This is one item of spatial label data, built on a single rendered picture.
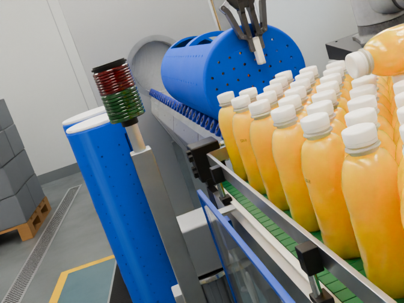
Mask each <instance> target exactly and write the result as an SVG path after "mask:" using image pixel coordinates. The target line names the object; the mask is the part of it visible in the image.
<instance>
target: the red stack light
mask: <svg viewBox="0 0 404 303"><path fill-rule="evenodd" d="M93 78H94V80H95V83H96V85H97V88H98V91H99V93H100V96H101V97H103V96H107V95H110V94H114V93H117V92H119V91H122V90H125V89H127V88H130V87H132V86H134V85H135V81H134V78H133V75H132V72H131V69H130V67H129V63H125V64H122V65H120V66H117V67H114V68H111V69H108V70H105V71H102V72H99V73H96V74H93Z"/></svg>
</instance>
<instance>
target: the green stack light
mask: <svg viewBox="0 0 404 303"><path fill-rule="evenodd" d="M101 100H102V101H103V104H104V107H105V110H106V113H107V116H108V118H109V121H110V123H111V124H117V123H122V122H124V121H128V120H131V119H133V118H136V117H138V116H140V115H142V114H144V113H145V109H144V105H143V103H142V100H141V97H140V95H139V92H138V90H137V86H136V85H134V86H132V87H130V88H127V89H125V90H122V91H119V92H117V93H114V94H110V95H107V96H103V97H101Z"/></svg>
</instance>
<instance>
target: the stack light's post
mask: <svg viewBox="0 0 404 303"><path fill-rule="evenodd" d="M130 156H131V158H132V162H133V164H134V167H135V169H136V172H137V175H138V177H139V181H140V182H141V186H142V188H143V191H144V193H145V197H146V199H147V202H148V205H149V207H150V210H151V213H152V215H153V218H154V220H155V223H156V226H157V228H158V231H159V234H160V236H161V239H162V242H163V245H164V247H165V250H166V252H167V256H168V258H169V261H170V263H171V266H172V269H173V272H174V275H175V277H176V280H177V282H178V285H179V287H180V291H181V293H182V296H183V299H184V301H185V303H207V301H206V298H205V295H204V293H203V290H202V288H201V284H200V282H199V279H198V276H197V273H196V271H195V268H194V265H193V262H192V260H191V256H190V254H189V251H188V248H187V246H186V243H185V240H184V237H183V235H182V231H181V229H180V226H179V223H178V221H177V218H176V215H175V213H174V209H173V207H172V204H171V202H170V198H169V196H168V193H167V190H166V187H165V185H164V181H163V179H162V176H161V173H160V171H159V168H158V165H157V163H156V159H155V157H154V154H153V151H152V149H151V148H150V146H149V145H148V146H146V149H145V150H143V151H139V152H136V153H134V151H132V152H130Z"/></svg>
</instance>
